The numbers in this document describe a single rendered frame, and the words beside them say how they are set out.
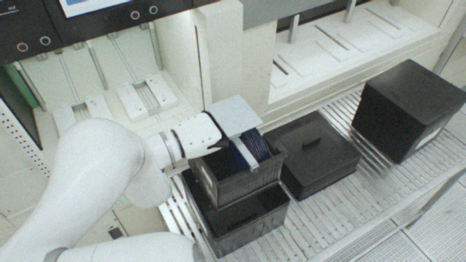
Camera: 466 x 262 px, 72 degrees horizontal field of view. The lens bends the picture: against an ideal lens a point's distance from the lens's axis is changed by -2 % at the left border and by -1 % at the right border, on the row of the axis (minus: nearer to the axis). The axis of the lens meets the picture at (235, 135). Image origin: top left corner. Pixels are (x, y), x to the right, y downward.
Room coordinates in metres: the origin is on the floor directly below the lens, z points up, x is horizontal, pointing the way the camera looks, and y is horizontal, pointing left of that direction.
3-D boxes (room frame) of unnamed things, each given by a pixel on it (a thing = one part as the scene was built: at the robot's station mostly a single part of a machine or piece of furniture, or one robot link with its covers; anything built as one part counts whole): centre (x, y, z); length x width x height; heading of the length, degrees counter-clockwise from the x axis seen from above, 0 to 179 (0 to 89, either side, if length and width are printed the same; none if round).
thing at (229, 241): (0.57, 0.01, 0.85); 0.28 x 0.28 x 0.17; 29
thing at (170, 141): (0.49, 0.16, 1.25); 0.09 x 0.03 x 0.08; 29
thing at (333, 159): (0.79, -0.30, 0.83); 0.29 x 0.29 x 0.13; 29
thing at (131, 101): (1.04, 0.39, 0.89); 0.22 x 0.21 x 0.04; 30
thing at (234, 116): (0.56, 0.01, 1.12); 0.24 x 0.20 x 0.32; 29
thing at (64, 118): (0.90, 0.62, 0.89); 0.22 x 0.21 x 0.04; 30
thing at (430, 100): (0.96, -0.71, 0.89); 0.29 x 0.29 x 0.25; 34
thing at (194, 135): (0.51, 0.10, 1.25); 0.11 x 0.10 x 0.07; 119
